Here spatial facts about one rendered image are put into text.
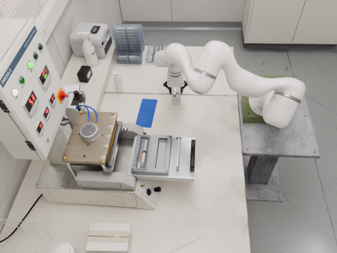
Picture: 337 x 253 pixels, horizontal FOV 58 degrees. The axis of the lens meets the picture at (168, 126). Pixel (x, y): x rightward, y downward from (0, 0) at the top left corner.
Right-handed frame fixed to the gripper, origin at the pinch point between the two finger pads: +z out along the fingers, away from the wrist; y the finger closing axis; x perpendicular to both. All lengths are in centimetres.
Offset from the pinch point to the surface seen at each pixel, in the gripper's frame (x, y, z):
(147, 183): 64, 14, -3
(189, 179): 68, -6, -14
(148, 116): 13.6, 17.3, 7.4
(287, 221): 51, -76, 82
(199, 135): 28.5, -12.8, 7.5
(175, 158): 58, 0, -15
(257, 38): -142, -87, 67
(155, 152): 56, 9, -17
